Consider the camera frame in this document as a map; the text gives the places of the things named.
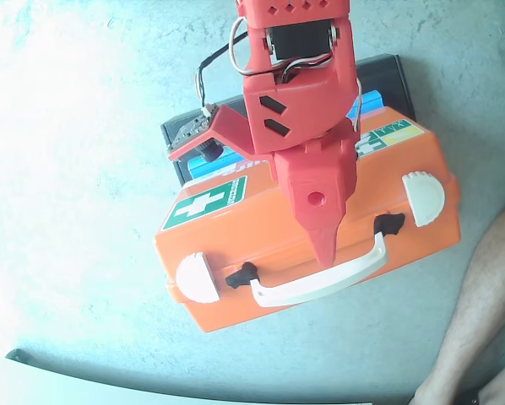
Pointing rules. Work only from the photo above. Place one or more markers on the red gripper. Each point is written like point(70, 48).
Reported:
point(317, 186)

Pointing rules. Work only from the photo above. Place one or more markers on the red robot arm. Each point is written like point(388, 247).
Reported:
point(303, 97)

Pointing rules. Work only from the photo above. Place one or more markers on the orange first aid box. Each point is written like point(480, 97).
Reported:
point(256, 228)

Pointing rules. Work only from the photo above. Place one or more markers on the white round box latch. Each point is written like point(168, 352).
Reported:
point(423, 198)
point(195, 278)

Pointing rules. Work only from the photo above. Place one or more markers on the black Holybro cardboard box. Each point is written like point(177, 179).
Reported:
point(387, 76)

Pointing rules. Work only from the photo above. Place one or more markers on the wrist camera on red mount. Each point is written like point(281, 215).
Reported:
point(231, 126)

